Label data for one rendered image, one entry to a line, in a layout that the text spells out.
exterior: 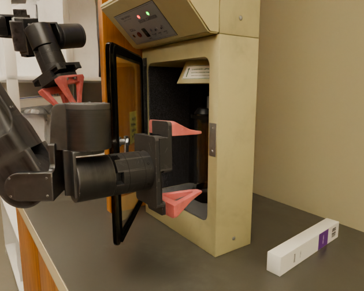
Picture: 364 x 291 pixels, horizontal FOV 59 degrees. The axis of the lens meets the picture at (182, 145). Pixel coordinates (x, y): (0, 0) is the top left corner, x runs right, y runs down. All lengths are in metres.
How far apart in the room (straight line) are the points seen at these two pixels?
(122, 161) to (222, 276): 0.36
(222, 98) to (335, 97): 0.42
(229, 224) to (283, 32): 0.64
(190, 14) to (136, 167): 0.33
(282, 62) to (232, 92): 0.45
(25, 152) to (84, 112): 0.08
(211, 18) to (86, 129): 0.35
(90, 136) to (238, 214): 0.45
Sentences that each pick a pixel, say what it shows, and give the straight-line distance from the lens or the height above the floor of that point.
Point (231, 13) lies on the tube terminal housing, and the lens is 0.69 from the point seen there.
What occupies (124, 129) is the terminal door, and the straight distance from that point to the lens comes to 0.70.
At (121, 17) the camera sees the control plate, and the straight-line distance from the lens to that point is 0.84.
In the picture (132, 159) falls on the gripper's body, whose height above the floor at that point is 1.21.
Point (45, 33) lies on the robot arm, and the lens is 0.79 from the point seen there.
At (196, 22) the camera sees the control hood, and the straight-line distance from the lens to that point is 0.65.
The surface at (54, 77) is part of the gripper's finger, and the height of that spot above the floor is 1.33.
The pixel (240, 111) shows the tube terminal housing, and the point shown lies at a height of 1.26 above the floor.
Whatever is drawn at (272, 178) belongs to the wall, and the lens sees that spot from 1.15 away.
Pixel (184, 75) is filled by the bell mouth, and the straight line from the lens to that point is 0.78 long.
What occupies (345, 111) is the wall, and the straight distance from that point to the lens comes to 0.98.
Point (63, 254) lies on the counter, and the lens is 0.80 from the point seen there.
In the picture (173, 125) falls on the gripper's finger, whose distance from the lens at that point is 0.45.
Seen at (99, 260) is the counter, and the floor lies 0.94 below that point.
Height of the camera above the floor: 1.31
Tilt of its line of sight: 10 degrees down
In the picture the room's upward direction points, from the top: straight up
